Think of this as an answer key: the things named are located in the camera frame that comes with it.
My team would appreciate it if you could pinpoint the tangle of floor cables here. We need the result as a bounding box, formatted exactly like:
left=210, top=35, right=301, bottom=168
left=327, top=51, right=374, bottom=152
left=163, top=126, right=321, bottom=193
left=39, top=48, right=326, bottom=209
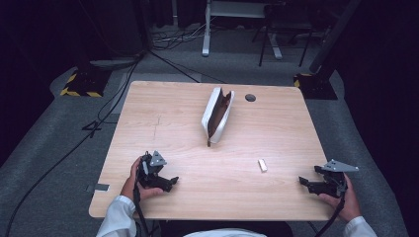
left=151, top=23, right=213, bottom=52

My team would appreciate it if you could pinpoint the white pencil case brown inside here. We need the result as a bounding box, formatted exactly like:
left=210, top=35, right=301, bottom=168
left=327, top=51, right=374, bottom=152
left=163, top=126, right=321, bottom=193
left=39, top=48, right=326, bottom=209
left=201, top=86, right=236, bottom=148

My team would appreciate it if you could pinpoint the black yellow striped stand base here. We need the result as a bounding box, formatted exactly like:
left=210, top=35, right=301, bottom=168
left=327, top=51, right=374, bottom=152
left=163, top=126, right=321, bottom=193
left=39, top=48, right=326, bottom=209
left=293, top=72, right=339, bottom=101
left=59, top=66, right=113, bottom=99

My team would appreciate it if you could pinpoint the right hand-held gripper black cable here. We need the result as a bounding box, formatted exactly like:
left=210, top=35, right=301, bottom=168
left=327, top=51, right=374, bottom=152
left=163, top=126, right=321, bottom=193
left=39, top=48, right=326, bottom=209
left=313, top=193, right=348, bottom=237

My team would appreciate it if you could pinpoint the hand-held gripper black cable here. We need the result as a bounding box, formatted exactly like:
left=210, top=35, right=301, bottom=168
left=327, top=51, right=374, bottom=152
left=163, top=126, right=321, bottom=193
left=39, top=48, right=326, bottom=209
left=132, top=184, right=151, bottom=237
left=313, top=193, right=348, bottom=237

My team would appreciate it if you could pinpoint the long black floor cable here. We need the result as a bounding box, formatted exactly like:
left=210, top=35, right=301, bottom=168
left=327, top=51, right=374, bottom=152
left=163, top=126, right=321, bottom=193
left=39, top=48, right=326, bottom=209
left=3, top=53, right=143, bottom=237

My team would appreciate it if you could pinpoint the black chair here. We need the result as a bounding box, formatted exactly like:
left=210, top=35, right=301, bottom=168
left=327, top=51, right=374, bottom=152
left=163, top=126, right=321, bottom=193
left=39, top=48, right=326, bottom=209
left=251, top=2, right=314, bottom=68

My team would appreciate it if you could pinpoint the dark slanted stand pole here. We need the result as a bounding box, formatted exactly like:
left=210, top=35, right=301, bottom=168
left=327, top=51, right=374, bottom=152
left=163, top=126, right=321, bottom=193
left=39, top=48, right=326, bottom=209
left=308, top=0, right=363, bottom=75

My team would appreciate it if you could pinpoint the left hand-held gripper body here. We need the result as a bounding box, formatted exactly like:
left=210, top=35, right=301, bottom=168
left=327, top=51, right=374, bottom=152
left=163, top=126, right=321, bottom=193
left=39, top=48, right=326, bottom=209
left=136, top=150, right=168, bottom=191

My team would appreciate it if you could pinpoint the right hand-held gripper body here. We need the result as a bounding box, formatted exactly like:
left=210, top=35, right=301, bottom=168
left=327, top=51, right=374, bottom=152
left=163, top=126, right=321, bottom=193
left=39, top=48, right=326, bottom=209
left=313, top=159, right=360, bottom=199

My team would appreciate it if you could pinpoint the person's right hand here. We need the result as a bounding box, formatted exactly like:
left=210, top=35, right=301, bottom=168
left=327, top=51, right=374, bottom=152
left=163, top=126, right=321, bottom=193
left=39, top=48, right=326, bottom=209
left=317, top=173, right=363, bottom=223

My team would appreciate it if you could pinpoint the thin black floor cable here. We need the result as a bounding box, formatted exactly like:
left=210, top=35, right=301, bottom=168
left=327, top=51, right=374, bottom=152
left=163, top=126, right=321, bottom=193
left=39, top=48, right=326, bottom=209
left=147, top=48, right=229, bottom=85

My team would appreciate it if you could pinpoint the person's white-clothed torso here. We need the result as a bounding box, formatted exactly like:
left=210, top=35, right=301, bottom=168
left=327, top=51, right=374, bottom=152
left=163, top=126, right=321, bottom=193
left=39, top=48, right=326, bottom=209
left=182, top=227, right=269, bottom=237

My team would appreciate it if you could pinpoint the person's left hand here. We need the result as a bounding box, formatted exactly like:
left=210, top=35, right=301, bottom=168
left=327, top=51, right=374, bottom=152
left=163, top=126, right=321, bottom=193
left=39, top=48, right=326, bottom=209
left=120, top=156, right=165, bottom=202

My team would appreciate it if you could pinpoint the left hand-held gripper black cable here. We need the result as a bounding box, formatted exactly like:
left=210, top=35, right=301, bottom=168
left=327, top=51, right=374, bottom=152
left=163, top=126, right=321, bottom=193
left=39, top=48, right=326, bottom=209
left=132, top=184, right=151, bottom=237

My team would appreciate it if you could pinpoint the white metal desk frame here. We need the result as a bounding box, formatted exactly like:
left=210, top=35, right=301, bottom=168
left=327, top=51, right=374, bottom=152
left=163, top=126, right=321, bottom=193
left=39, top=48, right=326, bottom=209
left=201, top=0, right=284, bottom=61

